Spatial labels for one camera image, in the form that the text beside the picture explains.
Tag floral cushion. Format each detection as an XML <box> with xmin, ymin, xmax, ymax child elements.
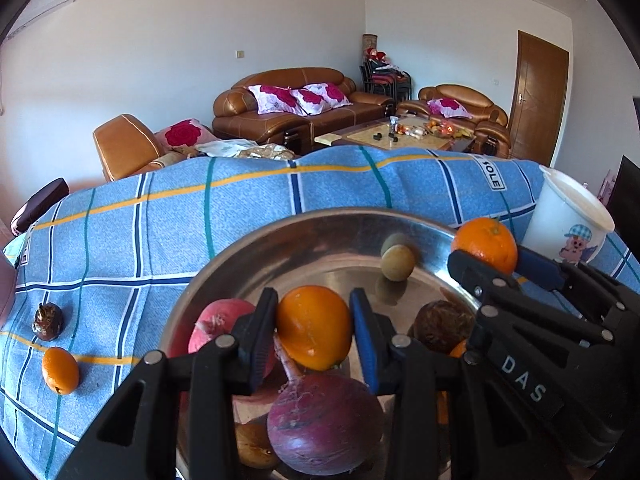
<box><xmin>248</xmin><ymin>84</ymin><xmax>301</xmax><ymax>115</ymax></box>
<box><xmin>155</xmin><ymin>119</ymin><xmax>221</xmax><ymax>153</ymax></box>
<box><xmin>290</xmin><ymin>87</ymin><xmax>326</xmax><ymax>117</ymax></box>
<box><xmin>426</xmin><ymin>97</ymin><xmax>473</xmax><ymax>120</ymax></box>
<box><xmin>305</xmin><ymin>81</ymin><xmax>352</xmax><ymax>109</ymax></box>

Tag crumpled cloth pile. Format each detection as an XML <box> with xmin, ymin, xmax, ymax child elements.
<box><xmin>195</xmin><ymin>139</ymin><xmax>296</xmax><ymax>161</ymax></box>

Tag red apple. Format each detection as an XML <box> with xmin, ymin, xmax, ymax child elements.
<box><xmin>187</xmin><ymin>299</ymin><xmax>276</xmax><ymax>378</ymax></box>

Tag blue plaid blanket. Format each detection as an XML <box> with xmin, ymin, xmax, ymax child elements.
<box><xmin>0</xmin><ymin>146</ymin><xmax>640</xmax><ymax>480</ymax></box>

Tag black screen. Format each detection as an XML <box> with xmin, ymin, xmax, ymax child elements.
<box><xmin>607</xmin><ymin>155</ymin><xmax>640</xmax><ymax>241</ymax></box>

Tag stack of chairs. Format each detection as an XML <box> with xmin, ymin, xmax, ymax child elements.
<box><xmin>360</xmin><ymin>60</ymin><xmax>413</xmax><ymax>102</ymax></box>

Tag brown passion fruit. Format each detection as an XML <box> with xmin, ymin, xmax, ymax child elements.
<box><xmin>414</xmin><ymin>300</ymin><xmax>476</xmax><ymax>356</ymax></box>

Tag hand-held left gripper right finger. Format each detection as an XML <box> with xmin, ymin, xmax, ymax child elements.
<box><xmin>349</xmin><ymin>287</ymin><xmax>568</xmax><ymax>480</ymax></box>

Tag round green fruit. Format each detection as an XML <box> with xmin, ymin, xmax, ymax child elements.
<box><xmin>380</xmin><ymin>244</ymin><xmax>417</xmax><ymax>282</ymax></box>

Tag coffee table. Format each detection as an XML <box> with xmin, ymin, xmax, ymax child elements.
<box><xmin>314</xmin><ymin>116</ymin><xmax>476</xmax><ymax>153</ymax></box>

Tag brown wooden door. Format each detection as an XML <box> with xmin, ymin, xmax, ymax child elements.
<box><xmin>510</xmin><ymin>30</ymin><xmax>571</xmax><ymax>168</ymax></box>

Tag white cartoon print cup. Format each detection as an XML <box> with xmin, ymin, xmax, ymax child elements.
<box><xmin>522</xmin><ymin>165</ymin><xmax>616</xmax><ymax>266</ymax></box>

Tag dark brown shrivelled fruit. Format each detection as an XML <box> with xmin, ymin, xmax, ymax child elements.
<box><xmin>32</xmin><ymin>301</ymin><xmax>65</xmax><ymax>342</ymax></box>

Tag purple beetroot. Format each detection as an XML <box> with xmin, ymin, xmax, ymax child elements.
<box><xmin>266</xmin><ymin>332</ymin><xmax>386</xmax><ymax>476</ymax></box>

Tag metal bowl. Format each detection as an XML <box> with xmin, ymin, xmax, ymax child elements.
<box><xmin>165</xmin><ymin>206</ymin><xmax>483</xmax><ymax>480</ymax></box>

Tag wooden stool with dark cushion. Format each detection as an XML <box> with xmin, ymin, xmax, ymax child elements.
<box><xmin>10</xmin><ymin>177</ymin><xmax>70</xmax><ymax>237</ymax></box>

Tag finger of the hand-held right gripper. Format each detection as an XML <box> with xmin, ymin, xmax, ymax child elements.
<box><xmin>517</xmin><ymin>246</ymin><xmax>640</xmax><ymax>321</ymax></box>
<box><xmin>447</xmin><ymin>250</ymin><xmax>616</xmax><ymax>346</ymax></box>

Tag brown russet pear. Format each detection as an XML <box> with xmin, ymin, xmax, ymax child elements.
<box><xmin>235</xmin><ymin>422</ymin><xmax>281</xmax><ymax>470</ymax></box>

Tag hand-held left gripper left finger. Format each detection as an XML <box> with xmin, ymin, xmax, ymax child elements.
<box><xmin>55</xmin><ymin>287</ymin><xmax>279</xmax><ymax>480</ymax></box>

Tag brown leather armchair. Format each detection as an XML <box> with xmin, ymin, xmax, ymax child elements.
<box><xmin>397</xmin><ymin>85</ymin><xmax>512</xmax><ymax>160</ymax></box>
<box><xmin>92</xmin><ymin>114</ymin><xmax>221</xmax><ymax>183</ymax></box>

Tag red ornaments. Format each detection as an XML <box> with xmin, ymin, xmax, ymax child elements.
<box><xmin>367</xmin><ymin>48</ymin><xmax>401</xmax><ymax>68</ymax></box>

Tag white air conditioner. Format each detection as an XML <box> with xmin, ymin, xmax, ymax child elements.
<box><xmin>7</xmin><ymin>0</ymin><xmax>78</xmax><ymax>41</ymax></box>

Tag small orange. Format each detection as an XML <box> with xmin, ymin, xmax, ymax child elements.
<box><xmin>41</xmin><ymin>347</ymin><xmax>81</xmax><ymax>395</ymax></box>

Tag brown leather sofa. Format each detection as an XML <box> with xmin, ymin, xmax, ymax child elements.
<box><xmin>212</xmin><ymin>66</ymin><xmax>396</xmax><ymax>148</ymax></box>

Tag pile of snacks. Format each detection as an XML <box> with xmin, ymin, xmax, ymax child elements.
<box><xmin>400</xmin><ymin>117</ymin><xmax>473</xmax><ymax>140</ymax></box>

